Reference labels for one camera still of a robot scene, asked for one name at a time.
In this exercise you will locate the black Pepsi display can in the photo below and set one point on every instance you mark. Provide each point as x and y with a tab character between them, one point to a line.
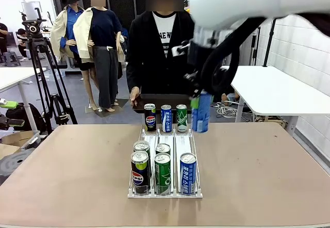
150	119

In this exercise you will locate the green cider can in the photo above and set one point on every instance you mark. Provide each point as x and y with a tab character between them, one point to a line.
162	176
163	148

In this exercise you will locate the black camera tripod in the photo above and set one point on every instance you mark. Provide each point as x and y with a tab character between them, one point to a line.
49	83

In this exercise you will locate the green Chilsung display can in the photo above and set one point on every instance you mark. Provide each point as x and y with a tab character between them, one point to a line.
181	119

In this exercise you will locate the blue Pocari display can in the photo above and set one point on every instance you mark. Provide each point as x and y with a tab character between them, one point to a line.
166	119

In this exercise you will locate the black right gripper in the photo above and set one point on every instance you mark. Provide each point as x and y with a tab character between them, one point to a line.
196	60

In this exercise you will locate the person in black cardigan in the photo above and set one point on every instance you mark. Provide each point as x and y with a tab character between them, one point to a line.
147	57

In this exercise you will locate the mannequin with black hat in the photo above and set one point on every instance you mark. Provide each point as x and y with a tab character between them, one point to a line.
69	26

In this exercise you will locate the black backpack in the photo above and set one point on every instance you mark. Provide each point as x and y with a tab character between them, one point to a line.
23	117

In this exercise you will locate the grey round base plate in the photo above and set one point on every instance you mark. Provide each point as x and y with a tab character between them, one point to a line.
13	163

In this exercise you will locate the tall black leaning stand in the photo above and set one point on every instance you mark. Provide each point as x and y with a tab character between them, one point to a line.
254	45

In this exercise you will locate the white side table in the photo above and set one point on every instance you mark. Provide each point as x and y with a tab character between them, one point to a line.
15	77

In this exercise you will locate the grey plastic stool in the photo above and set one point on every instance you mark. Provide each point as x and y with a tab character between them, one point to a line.
11	59

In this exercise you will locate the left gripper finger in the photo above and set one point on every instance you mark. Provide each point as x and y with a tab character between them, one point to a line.
9	104
14	122

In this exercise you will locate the bystander in black t-shirt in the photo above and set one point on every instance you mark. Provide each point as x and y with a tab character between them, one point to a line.
3	37

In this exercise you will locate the thin black light stand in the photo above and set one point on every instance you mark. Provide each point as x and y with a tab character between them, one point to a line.
269	42

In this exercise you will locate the seated bystander with striped shirt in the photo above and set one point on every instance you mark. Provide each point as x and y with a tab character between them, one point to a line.
22	42

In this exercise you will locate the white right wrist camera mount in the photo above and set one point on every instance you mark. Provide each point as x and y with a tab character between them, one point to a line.
180	49

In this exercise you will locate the brown cardboard box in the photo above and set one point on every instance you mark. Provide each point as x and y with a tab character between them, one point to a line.
18	139

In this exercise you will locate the black serving tray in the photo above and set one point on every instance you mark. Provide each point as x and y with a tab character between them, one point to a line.
165	99

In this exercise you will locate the large white table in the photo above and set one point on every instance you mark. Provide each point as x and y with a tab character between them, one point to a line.
278	91

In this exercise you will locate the mannequin with navy top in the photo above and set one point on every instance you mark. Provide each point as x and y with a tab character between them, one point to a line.
103	42

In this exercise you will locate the person's right hand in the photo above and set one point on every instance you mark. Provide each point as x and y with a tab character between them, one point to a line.
134	95

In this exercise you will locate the white plastic can rack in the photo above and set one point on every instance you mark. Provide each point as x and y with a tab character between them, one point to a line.
165	195

